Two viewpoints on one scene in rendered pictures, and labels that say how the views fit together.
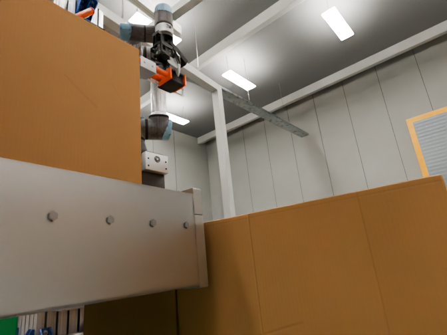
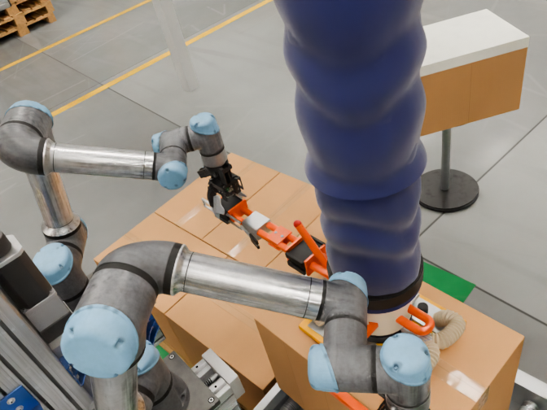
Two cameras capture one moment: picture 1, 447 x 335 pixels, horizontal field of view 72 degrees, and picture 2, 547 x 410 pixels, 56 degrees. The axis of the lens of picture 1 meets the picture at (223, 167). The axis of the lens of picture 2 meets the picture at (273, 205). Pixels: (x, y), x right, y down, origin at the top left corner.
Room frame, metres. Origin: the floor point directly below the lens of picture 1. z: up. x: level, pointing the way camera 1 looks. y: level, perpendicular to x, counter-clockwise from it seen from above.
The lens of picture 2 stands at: (0.53, 1.36, 2.23)
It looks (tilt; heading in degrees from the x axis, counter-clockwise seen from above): 40 degrees down; 288
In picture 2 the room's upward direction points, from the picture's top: 15 degrees counter-clockwise
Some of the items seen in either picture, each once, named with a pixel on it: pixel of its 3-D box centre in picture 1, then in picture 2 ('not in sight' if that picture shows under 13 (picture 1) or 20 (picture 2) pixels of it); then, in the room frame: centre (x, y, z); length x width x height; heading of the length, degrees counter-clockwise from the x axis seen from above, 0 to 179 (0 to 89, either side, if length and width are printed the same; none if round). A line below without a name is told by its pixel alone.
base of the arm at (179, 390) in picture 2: not in sight; (155, 393); (1.16, 0.78, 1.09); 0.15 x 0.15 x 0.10
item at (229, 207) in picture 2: (172, 80); (230, 206); (1.07, 0.17, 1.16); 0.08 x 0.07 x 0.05; 142
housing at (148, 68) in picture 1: (143, 68); (256, 225); (0.96, 0.26, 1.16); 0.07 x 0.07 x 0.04; 52
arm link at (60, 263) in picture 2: (135, 128); (59, 269); (1.54, 0.46, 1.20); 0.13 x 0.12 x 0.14; 106
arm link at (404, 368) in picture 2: not in sight; (404, 369); (0.54, 0.92, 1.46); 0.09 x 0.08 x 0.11; 0
